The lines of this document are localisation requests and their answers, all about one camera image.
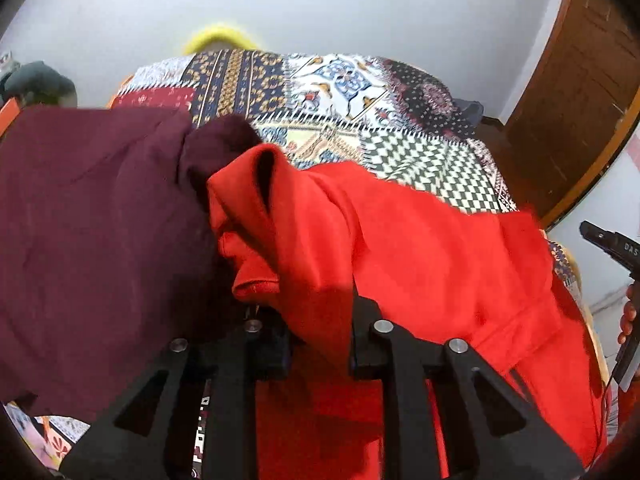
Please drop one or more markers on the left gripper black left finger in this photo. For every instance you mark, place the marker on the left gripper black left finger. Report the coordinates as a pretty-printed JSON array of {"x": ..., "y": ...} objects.
[{"x": 200, "y": 389}]

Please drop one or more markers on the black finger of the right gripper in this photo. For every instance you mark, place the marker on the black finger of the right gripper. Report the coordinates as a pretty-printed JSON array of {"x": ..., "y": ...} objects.
[{"x": 620, "y": 248}]

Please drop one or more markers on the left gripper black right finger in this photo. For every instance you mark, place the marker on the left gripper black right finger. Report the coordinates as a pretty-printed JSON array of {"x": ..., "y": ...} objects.
[{"x": 447, "y": 413}]

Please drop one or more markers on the red zip jacket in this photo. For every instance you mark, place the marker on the red zip jacket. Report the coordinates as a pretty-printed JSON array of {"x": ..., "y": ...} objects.
[{"x": 306, "y": 242}]

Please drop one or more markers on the person's right hand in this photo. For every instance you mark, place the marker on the person's right hand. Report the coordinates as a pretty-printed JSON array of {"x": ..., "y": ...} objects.
[{"x": 629, "y": 314}]

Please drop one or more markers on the brown wooden wardrobe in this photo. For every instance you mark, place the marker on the brown wooden wardrobe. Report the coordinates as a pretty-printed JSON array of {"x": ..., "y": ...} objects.
[{"x": 578, "y": 109}]

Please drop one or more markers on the dark maroon garment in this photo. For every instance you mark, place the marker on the dark maroon garment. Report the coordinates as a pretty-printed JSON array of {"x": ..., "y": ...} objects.
[{"x": 106, "y": 249}]

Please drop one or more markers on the dark grey backpack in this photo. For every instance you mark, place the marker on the dark grey backpack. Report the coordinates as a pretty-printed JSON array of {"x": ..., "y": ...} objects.
[{"x": 471, "y": 111}]

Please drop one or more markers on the patchwork patterned bedspread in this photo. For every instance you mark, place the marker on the patchwork patterned bedspread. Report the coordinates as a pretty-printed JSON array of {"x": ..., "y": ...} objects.
[{"x": 252, "y": 85}]

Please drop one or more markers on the orange box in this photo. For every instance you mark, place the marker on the orange box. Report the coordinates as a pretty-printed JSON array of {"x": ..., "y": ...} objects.
[{"x": 9, "y": 111}]

